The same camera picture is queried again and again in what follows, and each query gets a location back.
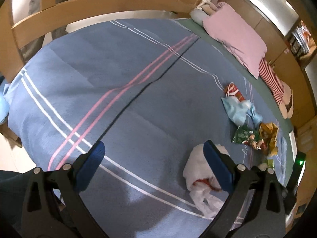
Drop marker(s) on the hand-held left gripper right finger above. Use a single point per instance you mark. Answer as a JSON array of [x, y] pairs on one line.
[[218, 166]]

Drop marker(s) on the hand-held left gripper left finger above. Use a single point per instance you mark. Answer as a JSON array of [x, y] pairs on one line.
[[90, 161]]

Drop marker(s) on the white plastic bag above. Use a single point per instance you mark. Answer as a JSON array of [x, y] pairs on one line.
[[198, 163]]

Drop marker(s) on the green snack packet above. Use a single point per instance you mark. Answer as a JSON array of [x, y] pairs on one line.
[[241, 133]]

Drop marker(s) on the yellow snack bag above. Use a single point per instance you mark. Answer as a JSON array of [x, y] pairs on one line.
[[270, 131]]

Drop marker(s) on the light blue face mask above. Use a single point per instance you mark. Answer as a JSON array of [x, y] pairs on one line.
[[234, 110]]

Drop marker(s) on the red snack packet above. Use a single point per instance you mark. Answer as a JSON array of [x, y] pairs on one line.
[[235, 94]]

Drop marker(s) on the green bed mat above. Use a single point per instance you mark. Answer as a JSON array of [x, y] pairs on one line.
[[265, 99]]

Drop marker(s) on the blue striped blanket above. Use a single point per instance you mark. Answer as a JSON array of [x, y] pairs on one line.
[[99, 67]]

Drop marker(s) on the red striped plush toy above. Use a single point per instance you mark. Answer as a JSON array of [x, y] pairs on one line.
[[270, 76]]

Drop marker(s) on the pink pillow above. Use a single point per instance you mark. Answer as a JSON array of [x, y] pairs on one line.
[[235, 34]]

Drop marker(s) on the stack of books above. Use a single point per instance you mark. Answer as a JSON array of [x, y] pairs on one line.
[[299, 39]]

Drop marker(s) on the grey small pillow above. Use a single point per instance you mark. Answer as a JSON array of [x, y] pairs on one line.
[[198, 16]]

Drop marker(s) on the beige plush toy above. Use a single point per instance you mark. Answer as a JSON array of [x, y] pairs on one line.
[[210, 5]]

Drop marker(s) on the wooden bunk bed frame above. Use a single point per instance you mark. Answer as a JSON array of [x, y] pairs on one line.
[[99, 5]]

